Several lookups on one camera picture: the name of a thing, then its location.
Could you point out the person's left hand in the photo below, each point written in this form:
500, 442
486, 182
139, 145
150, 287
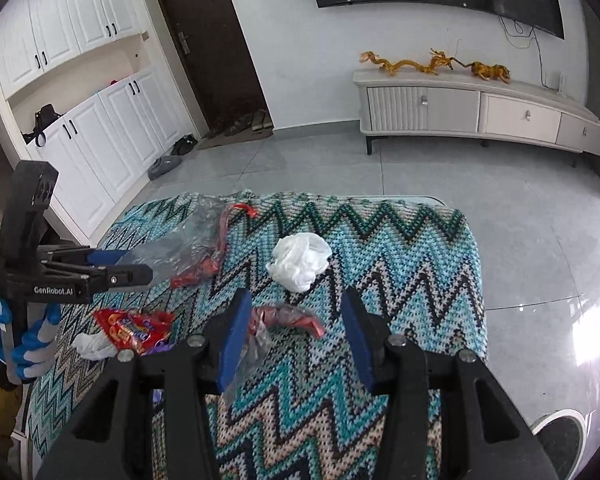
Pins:
30, 355

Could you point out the white television cabinet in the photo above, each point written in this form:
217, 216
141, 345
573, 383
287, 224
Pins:
430, 105

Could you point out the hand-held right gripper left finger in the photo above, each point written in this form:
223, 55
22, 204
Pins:
235, 340

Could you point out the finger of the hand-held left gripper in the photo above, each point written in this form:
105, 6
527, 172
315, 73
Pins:
105, 257
130, 277

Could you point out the golden tiger figurine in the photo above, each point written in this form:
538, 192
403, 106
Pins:
485, 70

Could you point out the dark brown entrance door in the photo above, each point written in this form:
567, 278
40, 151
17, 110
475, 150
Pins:
210, 45

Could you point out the zigzag knit blanket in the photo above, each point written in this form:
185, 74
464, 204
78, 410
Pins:
380, 250

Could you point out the black shoes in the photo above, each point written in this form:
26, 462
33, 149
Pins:
185, 144

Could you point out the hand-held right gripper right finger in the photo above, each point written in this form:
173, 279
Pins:
357, 340

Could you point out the white shoe cabinet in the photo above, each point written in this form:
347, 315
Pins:
105, 145

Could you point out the purple wrapper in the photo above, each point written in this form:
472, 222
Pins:
160, 349

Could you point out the black handbag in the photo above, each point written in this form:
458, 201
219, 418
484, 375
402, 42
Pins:
45, 115

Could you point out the red snack packet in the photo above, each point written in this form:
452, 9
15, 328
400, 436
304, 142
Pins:
130, 330

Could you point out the red clear wrapper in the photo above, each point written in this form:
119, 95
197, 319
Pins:
290, 316

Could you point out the small white tissue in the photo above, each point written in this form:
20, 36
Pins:
92, 346

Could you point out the white router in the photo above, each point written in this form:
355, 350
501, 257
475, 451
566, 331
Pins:
560, 84

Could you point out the white crumpled plastic bag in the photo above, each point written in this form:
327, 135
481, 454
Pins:
300, 260

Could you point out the white wall cabinet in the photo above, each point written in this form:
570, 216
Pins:
55, 30

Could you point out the dark brown shoes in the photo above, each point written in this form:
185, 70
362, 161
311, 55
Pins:
215, 129

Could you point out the brown doormat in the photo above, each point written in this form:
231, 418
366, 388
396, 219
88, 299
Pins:
215, 141

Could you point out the grey slippers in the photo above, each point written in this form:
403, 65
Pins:
164, 166

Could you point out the grey white trash bin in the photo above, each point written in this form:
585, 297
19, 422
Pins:
560, 435

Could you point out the tan sandals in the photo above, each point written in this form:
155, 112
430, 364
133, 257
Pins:
261, 119

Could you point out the golden dragon figurine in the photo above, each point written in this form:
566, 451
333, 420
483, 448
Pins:
405, 65

